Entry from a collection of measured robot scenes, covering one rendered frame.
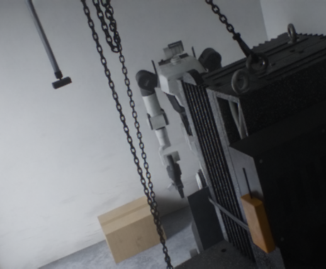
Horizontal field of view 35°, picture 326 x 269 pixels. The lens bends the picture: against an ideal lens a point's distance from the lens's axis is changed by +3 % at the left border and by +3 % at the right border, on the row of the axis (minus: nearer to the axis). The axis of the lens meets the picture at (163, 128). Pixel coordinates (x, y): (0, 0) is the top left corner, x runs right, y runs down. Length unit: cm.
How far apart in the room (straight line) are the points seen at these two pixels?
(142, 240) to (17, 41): 168
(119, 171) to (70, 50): 102
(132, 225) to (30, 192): 83
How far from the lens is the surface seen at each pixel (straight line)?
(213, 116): 170
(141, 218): 379
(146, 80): 305
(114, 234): 379
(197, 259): 207
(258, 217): 146
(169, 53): 304
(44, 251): 425
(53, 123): 384
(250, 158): 139
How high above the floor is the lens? 209
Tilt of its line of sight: 20 degrees down
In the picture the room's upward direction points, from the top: 18 degrees counter-clockwise
